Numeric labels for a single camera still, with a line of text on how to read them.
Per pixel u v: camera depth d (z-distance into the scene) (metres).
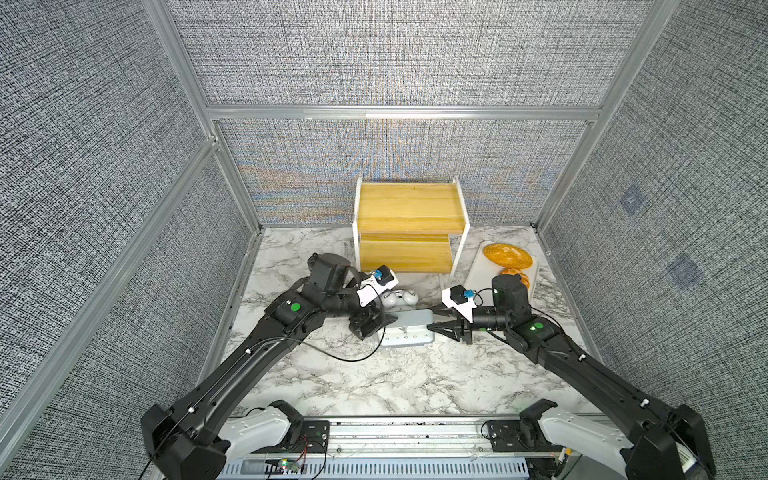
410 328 0.72
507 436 0.73
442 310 0.72
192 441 0.37
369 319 0.61
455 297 0.61
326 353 0.47
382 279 0.58
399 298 0.87
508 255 1.04
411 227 0.75
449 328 0.65
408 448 0.73
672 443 0.39
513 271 1.03
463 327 0.64
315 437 0.73
